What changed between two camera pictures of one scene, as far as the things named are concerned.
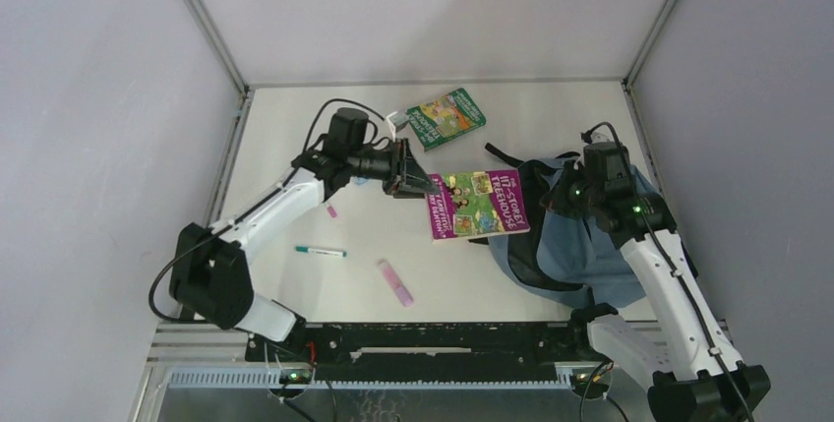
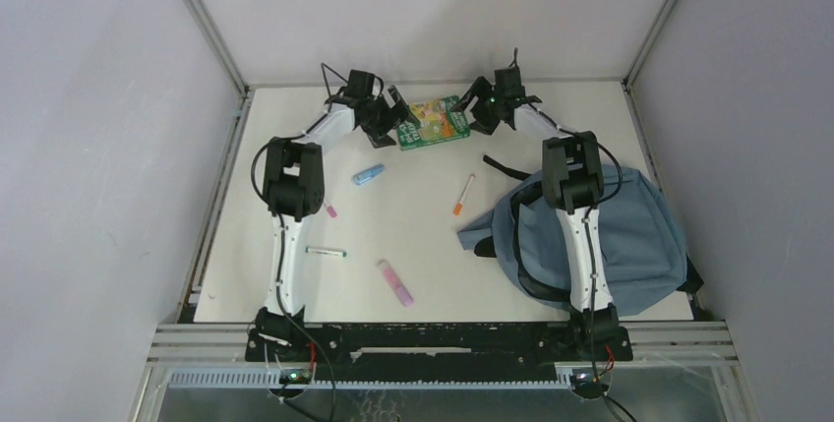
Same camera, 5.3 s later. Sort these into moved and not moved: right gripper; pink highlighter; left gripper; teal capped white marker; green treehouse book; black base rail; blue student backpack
Moved: left gripper; right gripper; blue student backpack
Not moved: black base rail; pink highlighter; green treehouse book; teal capped white marker
